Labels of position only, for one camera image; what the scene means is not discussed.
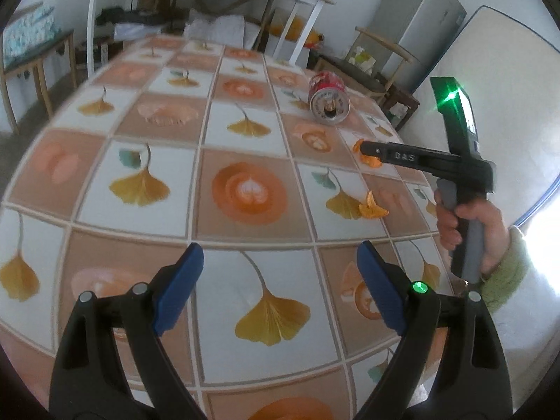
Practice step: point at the orange peel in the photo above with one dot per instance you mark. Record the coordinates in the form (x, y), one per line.
(372, 164)
(374, 212)

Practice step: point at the red can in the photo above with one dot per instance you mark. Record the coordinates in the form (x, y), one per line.
(323, 85)

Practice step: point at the white green paper bag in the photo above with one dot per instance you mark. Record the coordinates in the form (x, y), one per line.
(361, 59)

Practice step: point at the person's right hand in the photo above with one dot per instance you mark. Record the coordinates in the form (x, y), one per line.
(494, 227)

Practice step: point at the black cloth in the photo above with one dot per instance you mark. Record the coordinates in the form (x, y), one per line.
(131, 15)

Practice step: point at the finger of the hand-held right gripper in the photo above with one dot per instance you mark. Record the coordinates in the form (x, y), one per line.
(402, 156)

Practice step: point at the white pillow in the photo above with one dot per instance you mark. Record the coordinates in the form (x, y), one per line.
(218, 28)

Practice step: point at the wooden chair with black seat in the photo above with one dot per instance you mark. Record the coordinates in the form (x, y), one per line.
(385, 46)

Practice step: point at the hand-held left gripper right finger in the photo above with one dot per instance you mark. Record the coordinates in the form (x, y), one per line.
(380, 288)

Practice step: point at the dark wooden stool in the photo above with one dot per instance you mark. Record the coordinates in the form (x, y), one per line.
(404, 96)

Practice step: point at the person's right forearm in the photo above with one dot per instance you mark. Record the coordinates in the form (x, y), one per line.
(507, 280)

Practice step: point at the floral cushion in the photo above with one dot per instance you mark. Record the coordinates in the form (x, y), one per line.
(28, 30)

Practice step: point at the white cloth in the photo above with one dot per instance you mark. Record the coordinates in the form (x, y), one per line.
(399, 110)

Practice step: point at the grey refrigerator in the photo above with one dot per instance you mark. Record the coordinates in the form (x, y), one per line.
(420, 17)

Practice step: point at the white mattress with blue edge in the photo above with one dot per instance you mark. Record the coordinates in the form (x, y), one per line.
(503, 74)

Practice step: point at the yellow plastic bag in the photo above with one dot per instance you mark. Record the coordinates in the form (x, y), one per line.
(297, 26)

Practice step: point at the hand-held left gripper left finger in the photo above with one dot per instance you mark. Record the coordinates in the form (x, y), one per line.
(179, 288)

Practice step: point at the small wooden side table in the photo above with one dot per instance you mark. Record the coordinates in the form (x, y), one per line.
(39, 61)

